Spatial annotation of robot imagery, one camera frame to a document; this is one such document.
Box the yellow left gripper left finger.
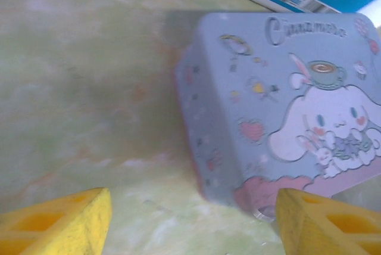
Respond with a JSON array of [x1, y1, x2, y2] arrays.
[[0, 187, 113, 255]]

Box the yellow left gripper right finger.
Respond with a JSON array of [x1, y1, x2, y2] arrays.
[[275, 188, 381, 255]]

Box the pale blue cartoon tin box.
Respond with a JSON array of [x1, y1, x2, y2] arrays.
[[174, 12, 381, 223]]

